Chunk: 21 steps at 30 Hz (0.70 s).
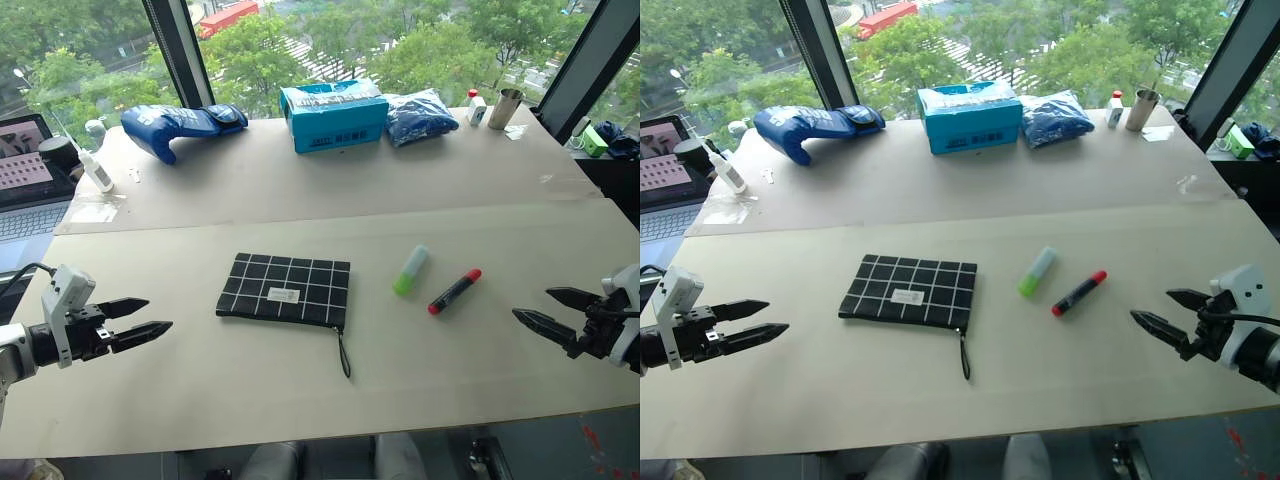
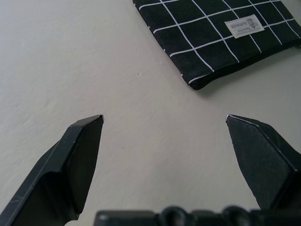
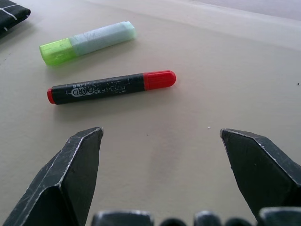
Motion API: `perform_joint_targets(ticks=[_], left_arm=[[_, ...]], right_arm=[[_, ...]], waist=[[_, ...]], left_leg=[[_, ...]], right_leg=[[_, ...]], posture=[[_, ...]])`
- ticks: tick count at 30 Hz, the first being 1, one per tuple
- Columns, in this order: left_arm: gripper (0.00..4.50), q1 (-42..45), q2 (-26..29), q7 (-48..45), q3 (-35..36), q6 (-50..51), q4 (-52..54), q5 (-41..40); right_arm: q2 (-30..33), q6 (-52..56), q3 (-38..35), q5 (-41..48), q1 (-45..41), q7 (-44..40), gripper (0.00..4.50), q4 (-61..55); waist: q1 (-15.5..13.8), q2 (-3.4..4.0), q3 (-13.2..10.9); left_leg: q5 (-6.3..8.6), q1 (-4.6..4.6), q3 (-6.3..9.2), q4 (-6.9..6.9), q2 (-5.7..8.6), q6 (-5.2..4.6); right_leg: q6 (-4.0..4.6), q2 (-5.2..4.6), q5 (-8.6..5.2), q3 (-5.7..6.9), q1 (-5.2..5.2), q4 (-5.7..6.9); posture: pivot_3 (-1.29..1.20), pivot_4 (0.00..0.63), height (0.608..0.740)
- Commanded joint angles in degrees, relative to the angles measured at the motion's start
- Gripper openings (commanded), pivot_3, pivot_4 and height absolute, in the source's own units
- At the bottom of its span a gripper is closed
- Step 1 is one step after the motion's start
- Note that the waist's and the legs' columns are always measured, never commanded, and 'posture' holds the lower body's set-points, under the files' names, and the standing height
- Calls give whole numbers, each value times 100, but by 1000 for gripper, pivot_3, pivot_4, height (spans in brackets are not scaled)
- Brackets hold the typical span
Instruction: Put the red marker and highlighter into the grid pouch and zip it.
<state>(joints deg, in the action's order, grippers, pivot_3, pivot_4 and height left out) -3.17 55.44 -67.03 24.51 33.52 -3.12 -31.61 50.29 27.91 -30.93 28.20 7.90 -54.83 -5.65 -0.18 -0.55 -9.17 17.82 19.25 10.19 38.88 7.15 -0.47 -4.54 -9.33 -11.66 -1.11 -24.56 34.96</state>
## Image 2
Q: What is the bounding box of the black white-grid fabric pouch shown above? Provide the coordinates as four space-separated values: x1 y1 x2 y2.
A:
132 0 301 91

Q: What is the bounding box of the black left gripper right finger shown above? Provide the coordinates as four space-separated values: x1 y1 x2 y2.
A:
225 114 301 210

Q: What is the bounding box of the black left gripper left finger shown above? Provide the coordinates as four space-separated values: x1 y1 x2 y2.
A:
0 114 104 226

